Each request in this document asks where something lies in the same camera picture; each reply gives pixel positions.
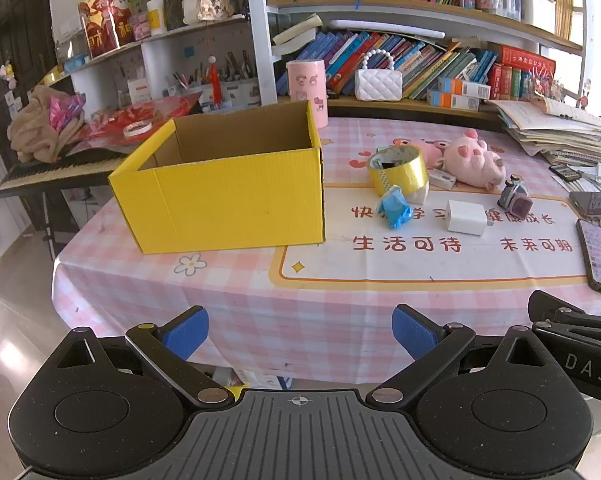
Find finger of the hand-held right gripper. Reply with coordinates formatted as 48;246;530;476
533;322;601;348
527;290;601;326

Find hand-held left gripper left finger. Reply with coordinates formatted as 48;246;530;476
55;305;234;409

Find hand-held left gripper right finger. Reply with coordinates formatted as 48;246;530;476
369;304;548;407

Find yellow cardboard box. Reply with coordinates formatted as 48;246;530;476
108;100;327;255

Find yellow tape roll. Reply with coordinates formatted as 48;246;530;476
367;146;429;198

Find pink plush pig toy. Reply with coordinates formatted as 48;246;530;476
443;129;506;192

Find pink fluffy orange hair clip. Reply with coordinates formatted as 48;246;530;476
411;141;447;168

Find grey calculator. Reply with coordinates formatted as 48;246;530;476
569;191;601;218

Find purple smart watch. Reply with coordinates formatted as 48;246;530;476
497;174;533;217

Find white charger plug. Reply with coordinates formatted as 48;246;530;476
445;200;495;237

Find blue crumpled wrapper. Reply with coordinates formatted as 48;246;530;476
377;186;412;229

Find small black calculator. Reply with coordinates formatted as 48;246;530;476
549;162;582;183

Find small white box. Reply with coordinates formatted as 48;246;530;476
427;169;457;191

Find stack of papers and notebooks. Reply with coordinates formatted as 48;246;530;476
487;96;601;166

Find electronic keyboard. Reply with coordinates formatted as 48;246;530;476
0;147;131;198

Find red paper decorations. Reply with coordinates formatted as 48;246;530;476
78;92;201;148

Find orange white carton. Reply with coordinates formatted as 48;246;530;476
437;77;491;100
427;90;481;112

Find white red small carton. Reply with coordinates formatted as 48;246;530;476
128;77;151;103

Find red thick dictionary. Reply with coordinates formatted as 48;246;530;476
499;45;556;81

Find white pen organizer box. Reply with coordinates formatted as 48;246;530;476
173;50;258;106

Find white quilted handbag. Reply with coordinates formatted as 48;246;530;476
355;49;402;102

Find pink foil wrapper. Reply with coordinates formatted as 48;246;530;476
48;95;86;133

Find beige cloth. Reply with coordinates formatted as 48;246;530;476
6;85;88;163

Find red tassel ornament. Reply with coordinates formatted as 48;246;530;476
208;55;224;106

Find pink cylindrical container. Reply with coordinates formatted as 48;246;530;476
286;59;329;130

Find row of colourful books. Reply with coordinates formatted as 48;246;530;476
275;30;501;101

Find white pen holder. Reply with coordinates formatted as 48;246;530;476
520;0;556;28

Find white rolled paper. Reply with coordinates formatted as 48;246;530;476
330;20;446;41

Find white bookshelf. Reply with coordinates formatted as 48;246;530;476
43;0;588;121

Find white bottle yellow label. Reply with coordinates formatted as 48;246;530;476
146;0;167;36

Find pair of flat lying books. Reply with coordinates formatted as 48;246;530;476
272;14;323;56

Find red gold figure decoration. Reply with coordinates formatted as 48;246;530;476
78;0;134;58

